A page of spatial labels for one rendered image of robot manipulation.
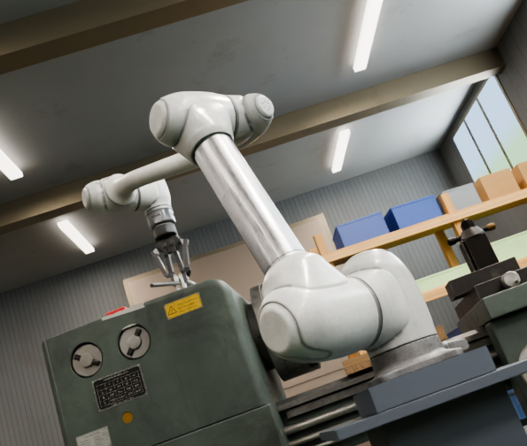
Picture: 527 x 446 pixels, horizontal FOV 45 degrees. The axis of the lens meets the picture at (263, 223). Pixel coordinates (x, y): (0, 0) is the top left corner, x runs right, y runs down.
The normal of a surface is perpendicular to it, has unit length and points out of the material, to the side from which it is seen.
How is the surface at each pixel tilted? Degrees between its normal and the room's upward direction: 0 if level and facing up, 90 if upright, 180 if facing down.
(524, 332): 90
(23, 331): 90
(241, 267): 90
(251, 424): 90
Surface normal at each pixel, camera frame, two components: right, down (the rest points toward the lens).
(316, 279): 0.30, -0.73
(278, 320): -0.75, 0.21
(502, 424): -0.02, -0.32
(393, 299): 0.49, -0.43
